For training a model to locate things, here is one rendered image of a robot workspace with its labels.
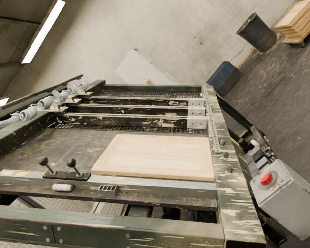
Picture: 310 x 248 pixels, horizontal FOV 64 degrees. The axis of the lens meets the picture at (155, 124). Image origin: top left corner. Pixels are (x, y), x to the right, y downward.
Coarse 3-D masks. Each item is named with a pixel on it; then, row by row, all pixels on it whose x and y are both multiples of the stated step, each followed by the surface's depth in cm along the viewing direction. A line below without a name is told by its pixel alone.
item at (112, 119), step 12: (60, 108) 180; (60, 120) 179; (72, 120) 178; (84, 120) 177; (96, 120) 175; (108, 120) 174; (120, 120) 173; (132, 120) 171; (144, 120) 170; (156, 120) 169; (168, 120) 168; (180, 120) 167; (192, 120) 165; (204, 120) 164
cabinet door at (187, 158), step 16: (112, 144) 142; (128, 144) 143; (144, 144) 142; (160, 144) 142; (176, 144) 142; (192, 144) 141; (208, 144) 140; (112, 160) 125; (128, 160) 125; (144, 160) 124; (160, 160) 124; (176, 160) 124; (192, 160) 124; (208, 160) 123; (144, 176) 113; (160, 176) 112; (176, 176) 111; (192, 176) 110; (208, 176) 110
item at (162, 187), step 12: (0, 180) 110; (12, 180) 109; (24, 180) 108; (36, 180) 107; (48, 180) 106; (60, 180) 106; (72, 180) 105; (96, 180) 104; (108, 180) 104; (120, 180) 104; (132, 180) 104; (144, 180) 104; (156, 180) 104; (168, 180) 104; (144, 192) 102; (156, 192) 101; (168, 192) 100; (180, 192) 99; (192, 192) 98; (204, 192) 98; (216, 192) 97
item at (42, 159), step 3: (42, 156) 100; (45, 156) 100; (39, 159) 99; (42, 159) 98; (45, 159) 99; (39, 162) 98; (42, 162) 98; (45, 162) 99; (42, 165) 99; (45, 165) 102; (48, 165) 103; (48, 168) 104; (51, 171) 106; (54, 171) 108; (51, 174) 107; (54, 174) 107
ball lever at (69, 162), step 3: (69, 159) 97; (72, 159) 97; (75, 159) 99; (66, 162) 97; (69, 162) 97; (72, 162) 97; (75, 162) 98; (69, 165) 97; (72, 165) 97; (75, 165) 98; (75, 168) 101; (78, 171) 104; (78, 174) 105; (81, 174) 105
